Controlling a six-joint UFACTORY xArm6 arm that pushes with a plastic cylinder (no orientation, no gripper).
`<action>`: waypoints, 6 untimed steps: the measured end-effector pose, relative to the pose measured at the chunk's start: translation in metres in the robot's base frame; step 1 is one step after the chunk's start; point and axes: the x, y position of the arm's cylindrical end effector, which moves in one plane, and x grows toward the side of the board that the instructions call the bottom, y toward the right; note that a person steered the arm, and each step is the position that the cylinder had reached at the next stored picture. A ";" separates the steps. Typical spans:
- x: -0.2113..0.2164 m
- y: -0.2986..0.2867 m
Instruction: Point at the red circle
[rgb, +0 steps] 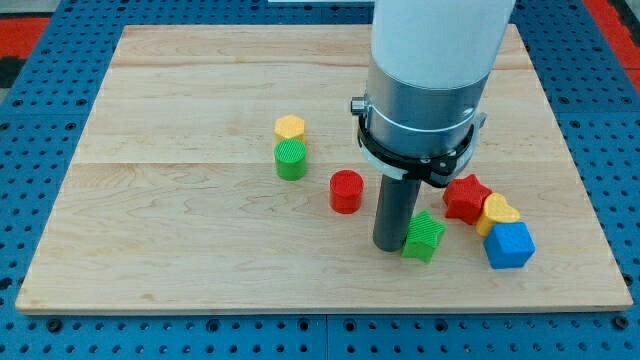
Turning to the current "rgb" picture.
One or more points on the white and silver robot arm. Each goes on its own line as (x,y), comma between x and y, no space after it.
(430,60)

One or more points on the red cylinder block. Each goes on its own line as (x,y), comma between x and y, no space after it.
(345,191)

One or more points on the green cylinder block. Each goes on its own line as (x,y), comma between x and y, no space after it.
(290,159)

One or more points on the yellow hexagon block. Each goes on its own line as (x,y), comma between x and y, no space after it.
(289,127)

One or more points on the grey cylindrical pointer rod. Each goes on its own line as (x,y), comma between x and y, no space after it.
(395,206)

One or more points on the light wooden board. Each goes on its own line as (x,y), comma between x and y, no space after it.
(172,204)

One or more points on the green star block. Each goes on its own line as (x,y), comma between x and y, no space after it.
(423,237)

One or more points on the red star block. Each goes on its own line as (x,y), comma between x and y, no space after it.
(464,199)

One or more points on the yellow heart block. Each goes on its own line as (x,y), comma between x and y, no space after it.
(495,210)

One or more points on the blue hexagon block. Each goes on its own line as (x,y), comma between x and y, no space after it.
(509,245)

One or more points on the black ring clamp mount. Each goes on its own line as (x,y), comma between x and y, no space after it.
(437,171)

